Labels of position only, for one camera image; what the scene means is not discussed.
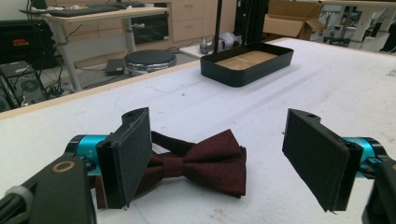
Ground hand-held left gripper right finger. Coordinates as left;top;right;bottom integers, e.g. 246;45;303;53
281;107;390;213

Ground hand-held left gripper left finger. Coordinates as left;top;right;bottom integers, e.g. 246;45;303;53
65;106;153;210

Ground dark red bow tie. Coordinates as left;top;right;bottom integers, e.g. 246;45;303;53
93;129;248;210

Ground black tray with wooden bottom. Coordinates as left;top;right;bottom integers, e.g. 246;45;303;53
200;42;295;88

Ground black flat box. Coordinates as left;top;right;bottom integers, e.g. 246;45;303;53
105;58;127;77

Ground round black stool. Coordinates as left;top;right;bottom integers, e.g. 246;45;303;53
123;49;177;75

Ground black computer tower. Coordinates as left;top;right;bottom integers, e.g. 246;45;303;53
0;60;48;114

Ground cardboard box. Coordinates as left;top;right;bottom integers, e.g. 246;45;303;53
262;0;327;41

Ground light wooden desk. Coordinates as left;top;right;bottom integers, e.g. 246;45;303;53
43;7;170;92

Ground grey white device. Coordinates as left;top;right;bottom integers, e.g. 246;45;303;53
199;32;243;55

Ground black metal stand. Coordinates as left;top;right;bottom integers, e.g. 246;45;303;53
212;0;270;54

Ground black case with red label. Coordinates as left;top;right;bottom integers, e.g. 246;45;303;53
0;19;59;70

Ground black keyboard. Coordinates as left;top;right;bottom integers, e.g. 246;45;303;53
48;5;121;18

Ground light wooden drawer cabinet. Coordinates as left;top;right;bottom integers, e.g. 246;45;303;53
169;0;237;44

